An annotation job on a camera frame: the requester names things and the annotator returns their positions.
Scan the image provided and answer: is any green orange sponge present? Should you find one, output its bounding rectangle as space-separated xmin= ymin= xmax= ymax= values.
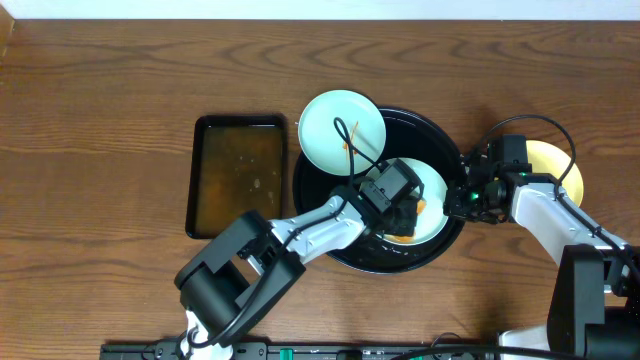
xmin=384 ymin=200 xmax=426 ymax=245

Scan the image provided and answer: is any light green plate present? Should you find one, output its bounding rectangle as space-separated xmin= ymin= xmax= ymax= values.
xmin=378 ymin=158 xmax=448 ymax=246
xmin=298 ymin=90 xmax=387 ymax=176

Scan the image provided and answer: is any yellow plate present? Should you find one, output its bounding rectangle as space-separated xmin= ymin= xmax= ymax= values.
xmin=526 ymin=140 xmax=584 ymax=206

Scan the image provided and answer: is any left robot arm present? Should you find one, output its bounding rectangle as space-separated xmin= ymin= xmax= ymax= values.
xmin=174 ymin=183 xmax=424 ymax=359

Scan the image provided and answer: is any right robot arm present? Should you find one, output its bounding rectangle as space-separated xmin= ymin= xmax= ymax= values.
xmin=445 ymin=146 xmax=639 ymax=359

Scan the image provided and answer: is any round black tray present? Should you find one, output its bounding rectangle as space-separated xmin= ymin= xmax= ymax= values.
xmin=292 ymin=107 xmax=464 ymax=274

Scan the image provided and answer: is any black rectangular water tray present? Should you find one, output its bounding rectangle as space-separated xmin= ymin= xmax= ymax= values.
xmin=185 ymin=114 xmax=287 ymax=239

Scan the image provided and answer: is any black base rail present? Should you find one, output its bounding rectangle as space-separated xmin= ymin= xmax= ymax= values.
xmin=99 ymin=332 xmax=551 ymax=360

